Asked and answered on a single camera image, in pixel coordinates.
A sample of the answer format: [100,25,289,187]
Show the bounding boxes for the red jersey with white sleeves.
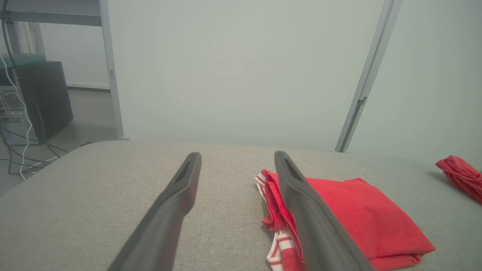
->
[255,169,436,271]

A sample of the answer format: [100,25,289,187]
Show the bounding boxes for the silver perforated computer case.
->
[0,86,27,123]

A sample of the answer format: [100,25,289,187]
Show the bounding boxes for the grey frame crossbeam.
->
[0,0,102,27]

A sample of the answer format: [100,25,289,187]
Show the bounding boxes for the grey partition frame post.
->
[99,0,130,141]
[334,0,394,153]
[341,0,403,153]

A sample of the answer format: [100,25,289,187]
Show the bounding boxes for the black cable bundle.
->
[0,124,70,175]

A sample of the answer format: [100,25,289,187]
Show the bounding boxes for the red shorts with white stripe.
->
[435,155,482,206]

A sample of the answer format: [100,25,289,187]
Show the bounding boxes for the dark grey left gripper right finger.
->
[274,150,374,271]

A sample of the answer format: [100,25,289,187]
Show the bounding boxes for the black computer tower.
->
[17,61,74,145]

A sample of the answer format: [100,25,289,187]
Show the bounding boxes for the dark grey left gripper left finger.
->
[107,151,202,271]

